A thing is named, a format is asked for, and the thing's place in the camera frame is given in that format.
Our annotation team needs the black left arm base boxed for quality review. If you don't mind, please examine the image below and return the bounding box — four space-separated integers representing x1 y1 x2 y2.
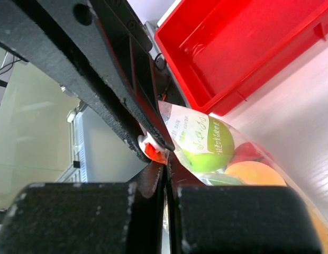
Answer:
154 53 186 106

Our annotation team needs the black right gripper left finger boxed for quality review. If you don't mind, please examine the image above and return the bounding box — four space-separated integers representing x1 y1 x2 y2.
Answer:
0 162 164 253

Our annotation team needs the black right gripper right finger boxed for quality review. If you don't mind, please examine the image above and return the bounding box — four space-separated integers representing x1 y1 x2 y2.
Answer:
166 153 323 253

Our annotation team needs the red plastic tray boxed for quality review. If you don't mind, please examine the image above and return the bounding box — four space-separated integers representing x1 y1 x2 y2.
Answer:
154 0 328 115

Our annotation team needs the pink peach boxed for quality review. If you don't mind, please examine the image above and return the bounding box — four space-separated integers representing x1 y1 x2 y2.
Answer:
232 142 273 163

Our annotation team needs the clear zip top bag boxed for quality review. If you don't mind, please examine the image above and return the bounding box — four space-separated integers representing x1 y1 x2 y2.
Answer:
136 99 328 254

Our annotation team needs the orange fruit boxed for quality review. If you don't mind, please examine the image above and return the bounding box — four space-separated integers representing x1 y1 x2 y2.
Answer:
224 161 328 253

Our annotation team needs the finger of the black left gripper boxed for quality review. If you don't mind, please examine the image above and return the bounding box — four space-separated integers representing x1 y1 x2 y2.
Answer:
0 1 149 162
42 1 174 150

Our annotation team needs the green apple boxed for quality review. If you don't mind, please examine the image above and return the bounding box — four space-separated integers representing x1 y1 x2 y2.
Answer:
180 115 235 173

